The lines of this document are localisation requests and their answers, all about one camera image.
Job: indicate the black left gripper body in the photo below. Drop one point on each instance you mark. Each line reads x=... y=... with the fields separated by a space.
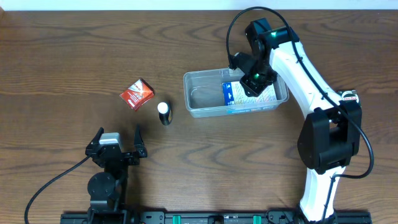
x=128 y=156

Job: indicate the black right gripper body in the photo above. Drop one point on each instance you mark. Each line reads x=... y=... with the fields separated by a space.
x=252 y=88

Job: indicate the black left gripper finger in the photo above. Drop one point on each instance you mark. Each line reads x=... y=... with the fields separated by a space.
x=98 y=135
x=138 y=141

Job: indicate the blue fever patch box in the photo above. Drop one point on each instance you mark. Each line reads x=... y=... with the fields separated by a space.
x=234 y=94

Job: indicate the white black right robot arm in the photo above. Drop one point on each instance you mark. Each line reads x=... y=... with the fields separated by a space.
x=329 y=137

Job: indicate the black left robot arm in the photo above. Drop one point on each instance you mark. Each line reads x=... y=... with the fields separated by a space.
x=107 y=189

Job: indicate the clear plastic container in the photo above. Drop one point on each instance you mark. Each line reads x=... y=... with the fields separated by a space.
x=204 y=95

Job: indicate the black bottle white cap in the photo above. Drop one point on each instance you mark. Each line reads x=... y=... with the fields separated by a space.
x=165 y=113

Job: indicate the red packet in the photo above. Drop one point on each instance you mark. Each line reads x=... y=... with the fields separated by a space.
x=137 y=94

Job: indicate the green round sachet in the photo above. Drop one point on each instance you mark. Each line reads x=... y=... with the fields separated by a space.
x=349 y=95

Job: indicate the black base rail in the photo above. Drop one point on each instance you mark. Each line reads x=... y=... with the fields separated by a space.
x=270 y=217

